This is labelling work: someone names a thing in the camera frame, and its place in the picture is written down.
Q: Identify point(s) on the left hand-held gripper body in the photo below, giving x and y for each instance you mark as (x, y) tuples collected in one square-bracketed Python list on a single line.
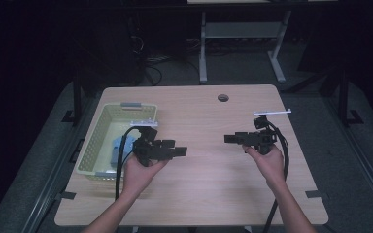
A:
[(147, 150)]

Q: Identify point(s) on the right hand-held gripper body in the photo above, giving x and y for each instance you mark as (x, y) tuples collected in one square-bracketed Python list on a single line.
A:
[(265, 139)]

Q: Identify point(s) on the cream plastic basket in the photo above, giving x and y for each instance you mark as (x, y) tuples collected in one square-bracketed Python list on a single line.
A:
[(100, 142)]

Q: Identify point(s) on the person's left hand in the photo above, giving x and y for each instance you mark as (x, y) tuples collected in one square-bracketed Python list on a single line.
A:
[(139, 176)]

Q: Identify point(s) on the person's right hand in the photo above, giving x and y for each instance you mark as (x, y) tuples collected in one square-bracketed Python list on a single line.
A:
[(272, 166)]

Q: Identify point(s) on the black tape strip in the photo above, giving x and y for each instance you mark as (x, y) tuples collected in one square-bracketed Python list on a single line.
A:
[(314, 194), (66, 195)]

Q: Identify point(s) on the black metal stand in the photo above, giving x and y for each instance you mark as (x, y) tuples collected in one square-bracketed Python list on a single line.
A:
[(343, 97), (76, 97)]

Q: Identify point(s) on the white metal desk frame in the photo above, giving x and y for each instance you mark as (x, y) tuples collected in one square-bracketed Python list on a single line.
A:
[(239, 29)]

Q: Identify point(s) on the aluminium rail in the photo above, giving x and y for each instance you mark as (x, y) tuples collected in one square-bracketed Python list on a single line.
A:
[(45, 197), (369, 171)]

